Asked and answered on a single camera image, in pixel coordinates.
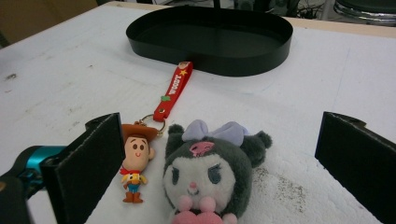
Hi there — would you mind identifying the tangle of dark cables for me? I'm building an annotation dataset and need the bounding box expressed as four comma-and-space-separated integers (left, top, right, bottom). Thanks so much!
295, 3, 325, 21

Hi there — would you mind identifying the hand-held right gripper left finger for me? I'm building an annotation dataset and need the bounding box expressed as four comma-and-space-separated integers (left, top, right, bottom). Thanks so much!
40, 112, 126, 224

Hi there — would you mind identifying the black oval tray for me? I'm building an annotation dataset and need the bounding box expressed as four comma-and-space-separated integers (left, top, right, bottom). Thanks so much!
125, 5, 294, 77

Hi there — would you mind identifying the grey plush toy with bow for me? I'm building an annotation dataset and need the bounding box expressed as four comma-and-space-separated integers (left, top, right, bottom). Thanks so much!
162, 119, 273, 224

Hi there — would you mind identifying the cowboy figure keychain red strap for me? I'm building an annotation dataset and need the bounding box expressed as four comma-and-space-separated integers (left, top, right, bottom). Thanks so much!
120, 61, 194, 204

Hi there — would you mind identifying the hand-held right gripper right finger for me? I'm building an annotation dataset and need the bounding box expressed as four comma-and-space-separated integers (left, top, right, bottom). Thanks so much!
314, 111, 396, 224

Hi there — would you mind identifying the chrome round stool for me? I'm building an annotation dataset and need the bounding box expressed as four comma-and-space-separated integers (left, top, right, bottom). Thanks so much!
333, 0, 396, 27

